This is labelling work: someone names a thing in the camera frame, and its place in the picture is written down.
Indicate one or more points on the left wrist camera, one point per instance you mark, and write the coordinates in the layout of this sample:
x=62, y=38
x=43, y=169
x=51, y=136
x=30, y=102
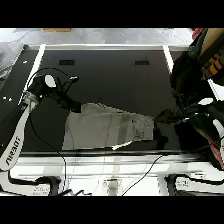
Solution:
x=72, y=79

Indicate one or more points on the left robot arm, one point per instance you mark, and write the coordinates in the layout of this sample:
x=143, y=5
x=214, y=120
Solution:
x=15, y=140

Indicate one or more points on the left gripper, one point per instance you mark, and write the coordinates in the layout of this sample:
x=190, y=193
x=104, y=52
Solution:
x=71, y=104

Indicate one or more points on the grey pants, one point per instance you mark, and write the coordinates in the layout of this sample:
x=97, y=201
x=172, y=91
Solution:
x=100, y=128

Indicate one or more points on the silver frame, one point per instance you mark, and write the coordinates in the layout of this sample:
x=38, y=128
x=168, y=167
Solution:
x=100, y=166

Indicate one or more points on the red garment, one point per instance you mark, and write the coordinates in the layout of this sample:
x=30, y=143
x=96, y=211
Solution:
x=197, y=32

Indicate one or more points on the black garment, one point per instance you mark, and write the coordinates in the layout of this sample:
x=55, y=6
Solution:
x=183, y=75

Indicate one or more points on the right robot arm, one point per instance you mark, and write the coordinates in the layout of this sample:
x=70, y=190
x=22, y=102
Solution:
x=213, y=116

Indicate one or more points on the checked shirt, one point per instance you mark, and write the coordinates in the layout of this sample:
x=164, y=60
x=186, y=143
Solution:
x=213, y=65

